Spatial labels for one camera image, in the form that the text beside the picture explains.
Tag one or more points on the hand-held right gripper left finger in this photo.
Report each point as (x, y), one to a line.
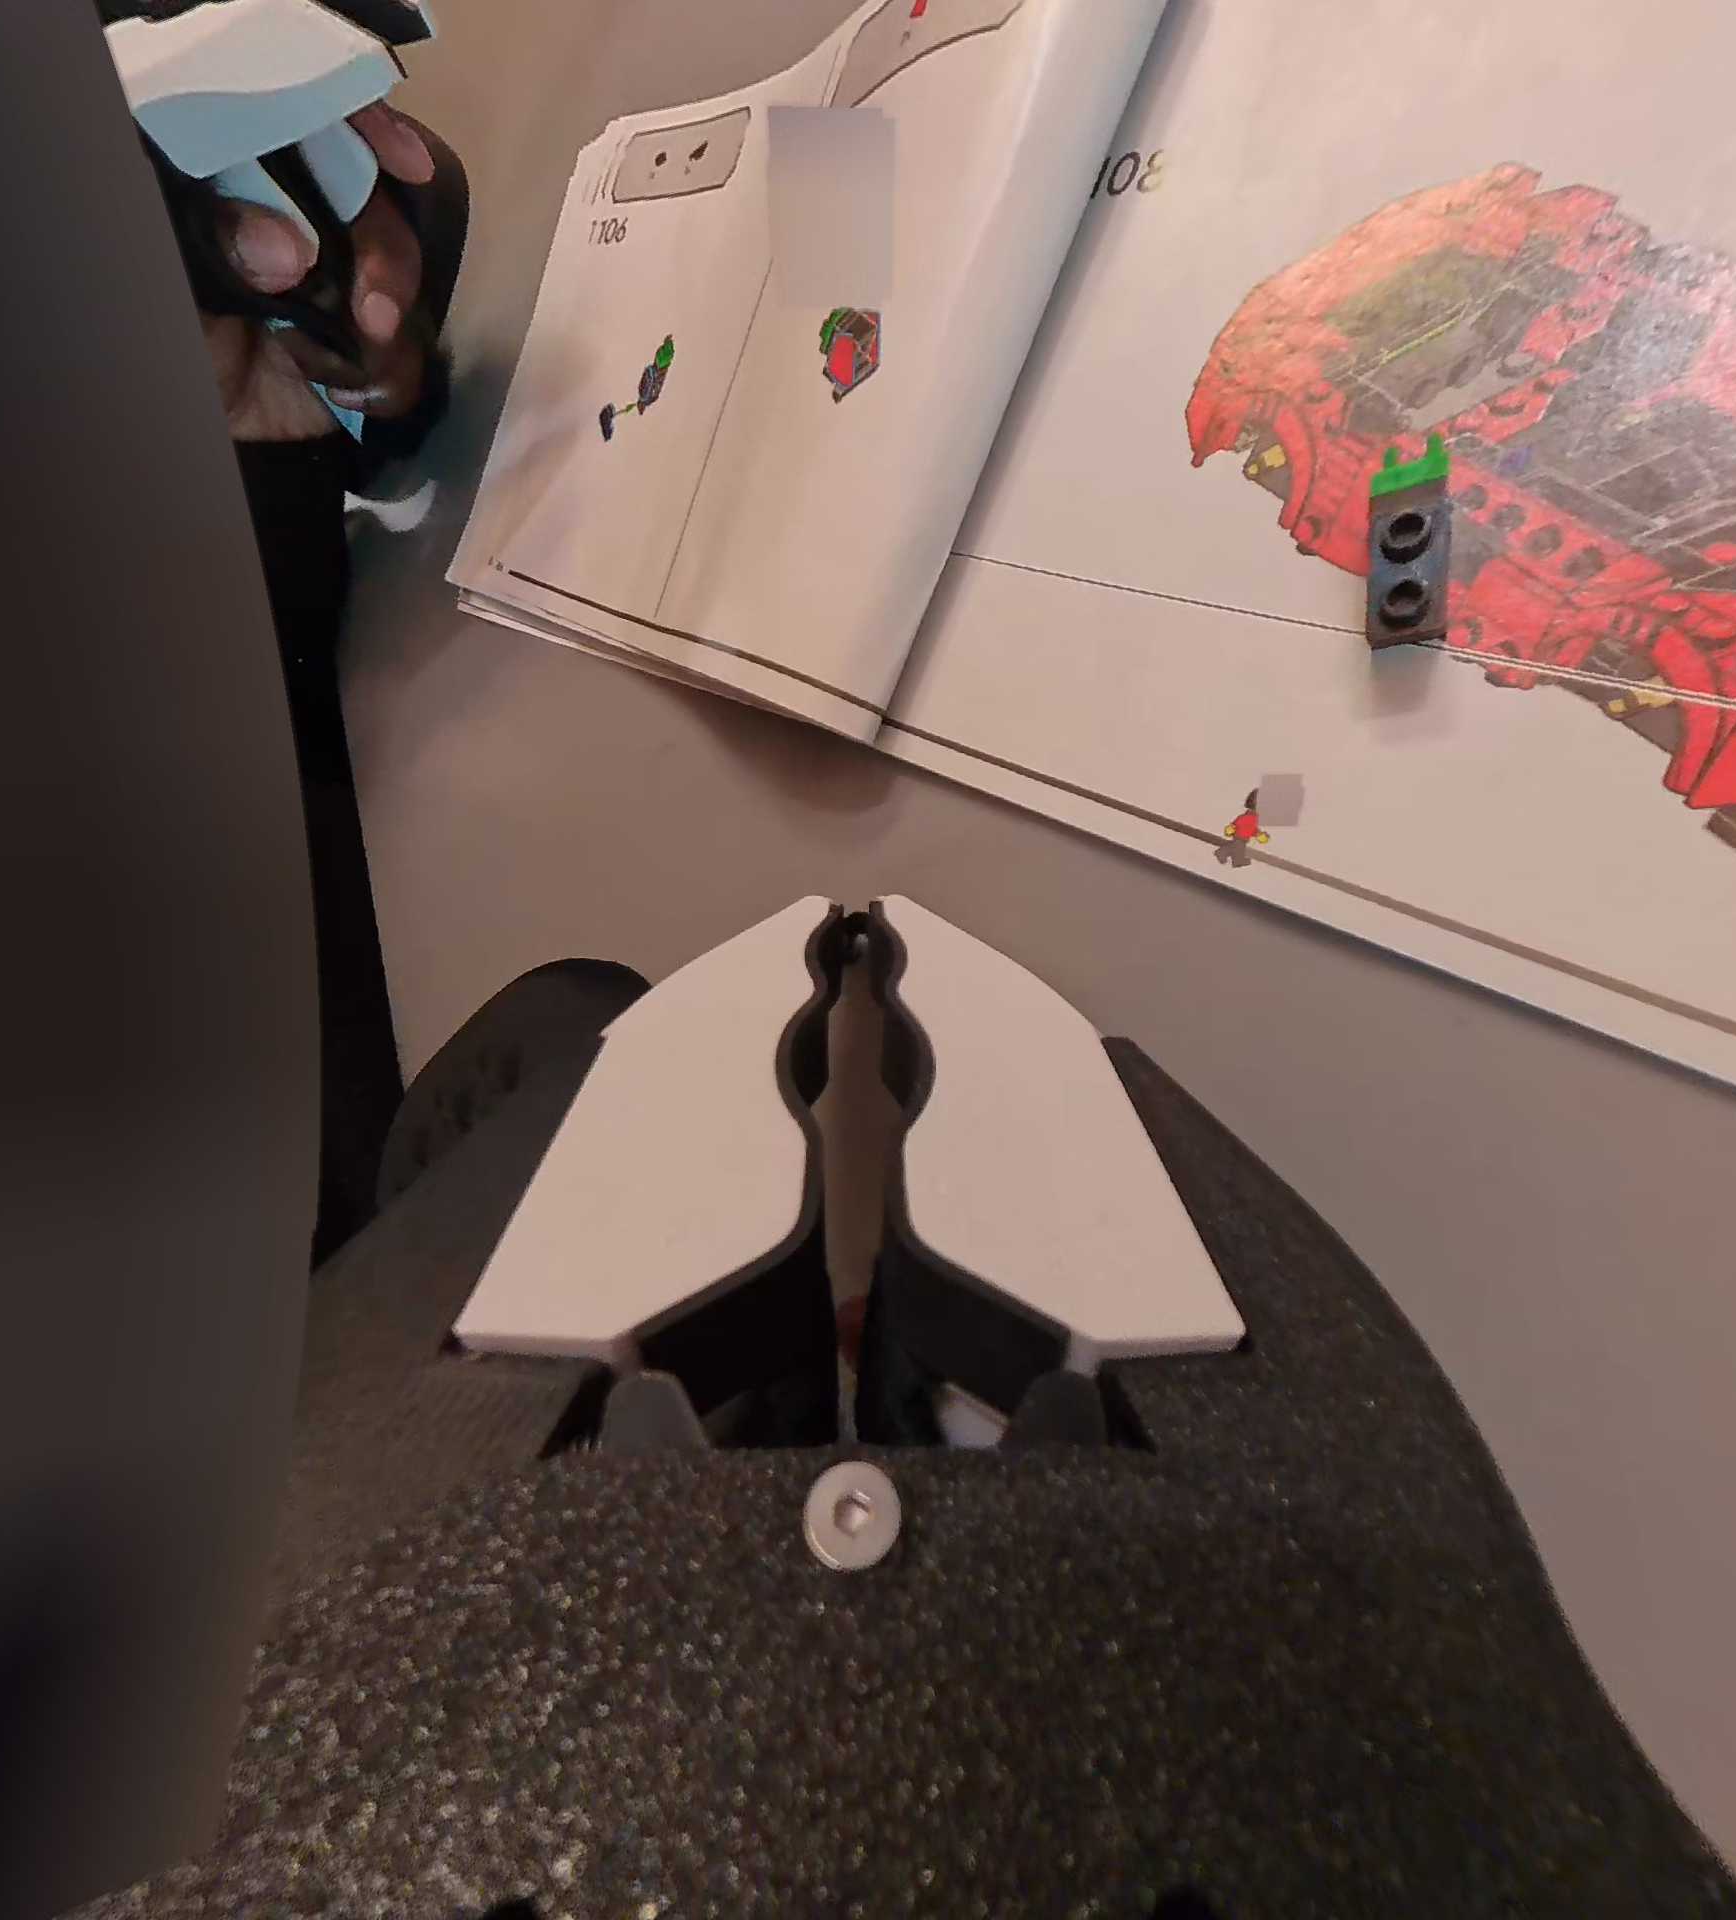
(658, 1170)

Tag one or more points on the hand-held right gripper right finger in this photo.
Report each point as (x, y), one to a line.
(1049, 1184)

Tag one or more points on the black two-stud lego plate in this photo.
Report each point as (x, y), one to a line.
(1409, 567)

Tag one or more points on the lego instruction booklet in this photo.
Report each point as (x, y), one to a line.
(958, 374)

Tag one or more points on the person's left hand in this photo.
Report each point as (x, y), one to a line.
(384, 263)

